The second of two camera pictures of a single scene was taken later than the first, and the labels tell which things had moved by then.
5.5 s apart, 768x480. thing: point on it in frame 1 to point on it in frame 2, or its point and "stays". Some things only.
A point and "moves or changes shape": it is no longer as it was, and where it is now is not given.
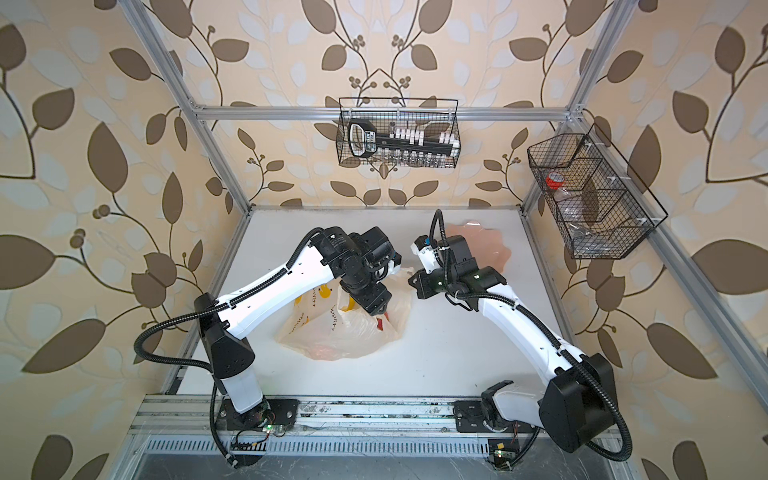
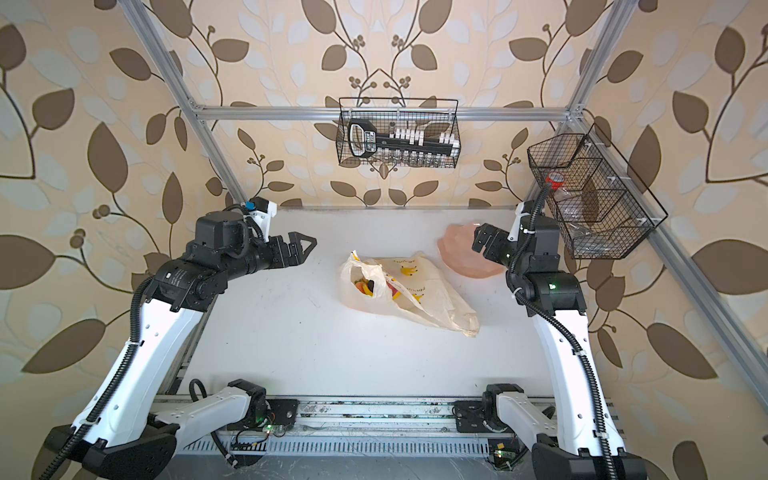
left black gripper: [376, 301] to [294, 255]
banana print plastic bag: [325, 324] moves or changes shape
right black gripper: [421, 283] to [483, 237]
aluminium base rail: [319, 417] stays
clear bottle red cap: [569, 206] stays
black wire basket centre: [398, 133] stays
